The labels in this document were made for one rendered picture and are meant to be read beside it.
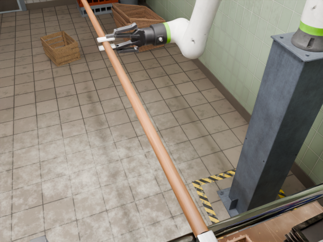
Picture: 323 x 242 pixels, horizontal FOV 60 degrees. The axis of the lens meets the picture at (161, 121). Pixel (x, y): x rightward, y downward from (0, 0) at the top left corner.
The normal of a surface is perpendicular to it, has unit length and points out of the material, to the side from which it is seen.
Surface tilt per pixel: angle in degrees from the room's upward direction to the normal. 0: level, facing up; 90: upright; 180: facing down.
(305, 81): 90
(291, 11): 90
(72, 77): 0
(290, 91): 90
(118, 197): 0
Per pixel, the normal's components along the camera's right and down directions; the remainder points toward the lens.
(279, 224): 0.00, -0.74
